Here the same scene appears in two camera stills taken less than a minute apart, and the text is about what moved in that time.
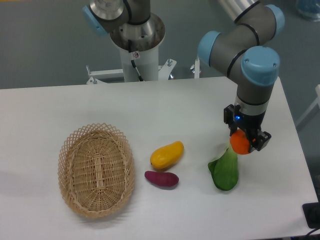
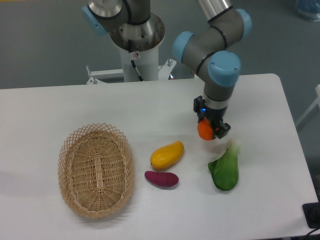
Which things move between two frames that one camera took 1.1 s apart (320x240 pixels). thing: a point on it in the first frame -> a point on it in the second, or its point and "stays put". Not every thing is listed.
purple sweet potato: (166, 179) stays put
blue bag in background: (309, 8) stays put
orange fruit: (239, 142) -> (205, 129)
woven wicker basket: (96, 169) stays put
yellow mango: (165, 157) stays put
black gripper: (251, 124) -> (214, 115)
